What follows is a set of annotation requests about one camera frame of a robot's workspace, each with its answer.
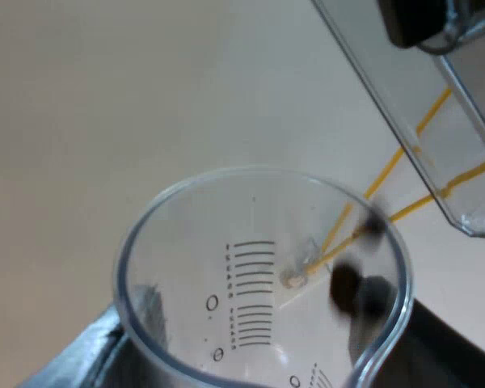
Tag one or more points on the clear bean box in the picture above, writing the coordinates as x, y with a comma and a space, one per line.
465, 133

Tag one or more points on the clear measuring glass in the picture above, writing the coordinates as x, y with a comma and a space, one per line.
186, 226

